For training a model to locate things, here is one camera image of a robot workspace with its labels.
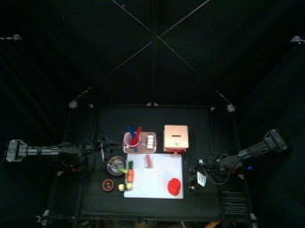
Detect red cloth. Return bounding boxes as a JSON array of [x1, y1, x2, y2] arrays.
[[167, 177, 182, 197]]

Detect red and white toy sushi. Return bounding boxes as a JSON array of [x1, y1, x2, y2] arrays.
[[145, 154, 155, 169]]

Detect white cutting board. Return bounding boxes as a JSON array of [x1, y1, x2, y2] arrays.
[[123, 152, 185, 200]]

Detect metal frame pole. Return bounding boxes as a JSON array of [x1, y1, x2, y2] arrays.
[[150, 0, 158, 105]]

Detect wooden box with red drawer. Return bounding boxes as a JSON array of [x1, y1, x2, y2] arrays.
[[163, 124, 192, 155]]

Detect yellow and white toy block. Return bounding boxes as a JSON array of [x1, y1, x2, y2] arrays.
[[117, 183, 134, 191]]

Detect blue plastic utensil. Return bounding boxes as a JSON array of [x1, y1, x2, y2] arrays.
[[126, 125, 137, 141]]

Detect red plastic spatula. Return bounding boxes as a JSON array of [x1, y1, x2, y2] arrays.
[[131, 126, 143, 146]]

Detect green segmented box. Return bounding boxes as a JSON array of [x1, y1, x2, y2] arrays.
[[196, 171, 209, 188]]

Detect white segmented block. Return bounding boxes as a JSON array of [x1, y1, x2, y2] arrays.
[[147, 134, 157, 150]]

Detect orange toy carrot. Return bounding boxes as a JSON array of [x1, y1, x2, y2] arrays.
[[126, 159, 137, 183]]

